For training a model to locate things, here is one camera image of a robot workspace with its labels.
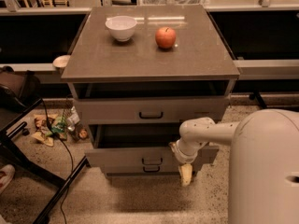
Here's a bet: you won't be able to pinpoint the black chair base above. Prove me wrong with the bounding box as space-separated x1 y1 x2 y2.
248 91 299 110

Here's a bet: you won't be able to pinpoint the black chair frame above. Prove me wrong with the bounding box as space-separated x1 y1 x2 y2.
0 66 92 224

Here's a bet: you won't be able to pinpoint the green snack bag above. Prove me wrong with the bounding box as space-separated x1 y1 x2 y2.
47 116 67 140

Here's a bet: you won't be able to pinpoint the grey drawer cabinet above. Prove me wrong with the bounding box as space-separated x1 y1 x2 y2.
61 5 241 180

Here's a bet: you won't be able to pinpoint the small round dish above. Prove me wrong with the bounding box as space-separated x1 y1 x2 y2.
52 55 70 69

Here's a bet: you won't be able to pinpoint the grey drawer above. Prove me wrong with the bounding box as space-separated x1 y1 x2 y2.
84 122 220 174
74 80 229 124
102 164 200 176

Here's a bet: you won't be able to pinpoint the red apple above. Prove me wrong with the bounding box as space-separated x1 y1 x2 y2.
155 27 177 49

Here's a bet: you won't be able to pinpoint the brown snack wrappers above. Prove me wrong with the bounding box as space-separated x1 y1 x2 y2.
32 114 58 147

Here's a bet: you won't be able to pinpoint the black power cable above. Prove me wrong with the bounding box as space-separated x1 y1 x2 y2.
39 98 75 224

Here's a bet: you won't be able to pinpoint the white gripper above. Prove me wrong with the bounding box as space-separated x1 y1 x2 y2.
168 139 199 187

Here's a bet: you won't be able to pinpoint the plastic bottle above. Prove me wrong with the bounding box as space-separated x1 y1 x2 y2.
66 107 87 142

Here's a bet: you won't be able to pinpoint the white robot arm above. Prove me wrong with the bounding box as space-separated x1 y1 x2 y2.
170 109 299 224

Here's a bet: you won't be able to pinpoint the white ceramic bowl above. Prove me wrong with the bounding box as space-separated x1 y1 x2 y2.
106 16 137 42

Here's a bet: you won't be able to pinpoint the white red shoe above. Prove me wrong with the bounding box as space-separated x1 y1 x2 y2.
0 164 15 194

